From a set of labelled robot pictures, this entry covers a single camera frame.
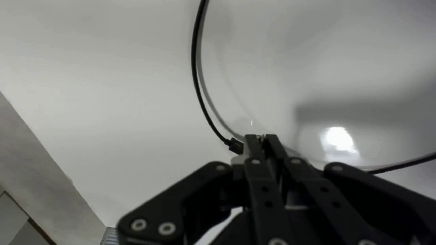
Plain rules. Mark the large white board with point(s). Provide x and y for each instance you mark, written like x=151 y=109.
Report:
x=113 y=90

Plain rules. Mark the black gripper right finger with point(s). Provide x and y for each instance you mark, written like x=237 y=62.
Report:
x=344 y=204

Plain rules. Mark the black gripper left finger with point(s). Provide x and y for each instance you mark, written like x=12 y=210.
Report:
x=263 y=191

